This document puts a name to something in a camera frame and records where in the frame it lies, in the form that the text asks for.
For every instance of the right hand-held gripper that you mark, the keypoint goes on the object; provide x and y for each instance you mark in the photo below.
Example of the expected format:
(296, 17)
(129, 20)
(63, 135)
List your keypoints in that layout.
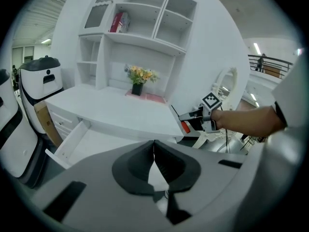
(210, 100)

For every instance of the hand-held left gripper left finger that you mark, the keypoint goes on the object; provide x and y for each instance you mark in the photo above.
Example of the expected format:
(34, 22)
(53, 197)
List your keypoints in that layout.
(91, 190)

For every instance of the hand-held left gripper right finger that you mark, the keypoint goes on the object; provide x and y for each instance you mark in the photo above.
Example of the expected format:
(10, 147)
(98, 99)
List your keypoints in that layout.
(205, 178)

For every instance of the white drawer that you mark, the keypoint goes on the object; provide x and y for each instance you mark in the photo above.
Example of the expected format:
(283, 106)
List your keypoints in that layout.
(72, 141)

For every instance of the person's right forearm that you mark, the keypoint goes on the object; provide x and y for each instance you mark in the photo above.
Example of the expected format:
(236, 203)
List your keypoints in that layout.
(246, 122)

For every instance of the white ornate dressing table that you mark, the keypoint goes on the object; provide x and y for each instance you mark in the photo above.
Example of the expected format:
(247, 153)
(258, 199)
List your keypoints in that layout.
(205, 136)

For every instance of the pink mat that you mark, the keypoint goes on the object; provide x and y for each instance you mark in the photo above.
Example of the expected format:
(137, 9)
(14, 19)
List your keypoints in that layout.
(157, 98)
(129, 93)

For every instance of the oval white-framed mirror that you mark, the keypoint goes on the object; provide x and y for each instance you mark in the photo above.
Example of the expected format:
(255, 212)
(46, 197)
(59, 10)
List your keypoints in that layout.
(233, 74)

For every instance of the black square vase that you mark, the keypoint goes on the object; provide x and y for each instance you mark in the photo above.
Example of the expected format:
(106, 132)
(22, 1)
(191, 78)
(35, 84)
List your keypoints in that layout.
(137, 89)

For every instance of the yellow flower bouquet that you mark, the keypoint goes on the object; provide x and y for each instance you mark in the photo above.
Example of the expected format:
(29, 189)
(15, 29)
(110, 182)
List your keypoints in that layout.
(141, 74)

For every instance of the white desk with hutch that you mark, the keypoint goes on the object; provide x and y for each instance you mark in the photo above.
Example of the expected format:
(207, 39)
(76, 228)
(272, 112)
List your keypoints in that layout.
(116, 105)

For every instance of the brown cardboard box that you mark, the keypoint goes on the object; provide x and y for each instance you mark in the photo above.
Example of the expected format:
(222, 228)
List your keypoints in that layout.
(47, 122)

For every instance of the person's black t-shirt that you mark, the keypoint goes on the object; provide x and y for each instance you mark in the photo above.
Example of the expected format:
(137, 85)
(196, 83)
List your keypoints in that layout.
(281, 115)

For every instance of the black metal railing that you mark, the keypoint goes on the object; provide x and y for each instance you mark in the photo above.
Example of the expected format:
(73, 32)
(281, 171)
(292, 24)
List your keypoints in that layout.
(270, 65)

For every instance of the ceiling strip light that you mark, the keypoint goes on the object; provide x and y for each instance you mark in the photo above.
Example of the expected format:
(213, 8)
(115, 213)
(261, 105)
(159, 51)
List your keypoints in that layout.
(256, 48)

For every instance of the white and black robot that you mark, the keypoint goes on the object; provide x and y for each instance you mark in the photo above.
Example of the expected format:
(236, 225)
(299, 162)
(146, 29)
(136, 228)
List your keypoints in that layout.
(41, 86)
(12, 134)

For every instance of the red book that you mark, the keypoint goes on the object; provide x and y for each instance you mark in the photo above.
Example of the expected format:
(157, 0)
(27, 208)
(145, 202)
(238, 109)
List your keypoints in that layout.
(116, 23)

